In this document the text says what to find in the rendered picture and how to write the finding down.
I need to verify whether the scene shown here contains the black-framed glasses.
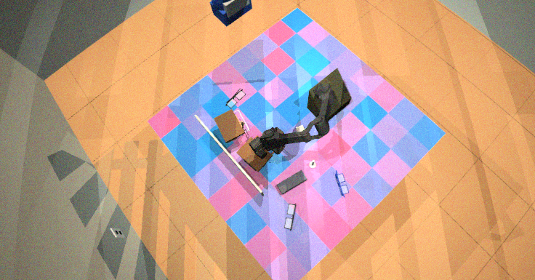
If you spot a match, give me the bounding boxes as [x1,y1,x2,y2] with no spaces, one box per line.
[225,89,246,108]

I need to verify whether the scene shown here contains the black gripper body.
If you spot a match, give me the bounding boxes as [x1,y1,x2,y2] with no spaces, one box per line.
[255,127,284,159]

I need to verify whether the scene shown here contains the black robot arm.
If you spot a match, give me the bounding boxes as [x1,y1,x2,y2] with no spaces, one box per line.
[249,83,335,155]

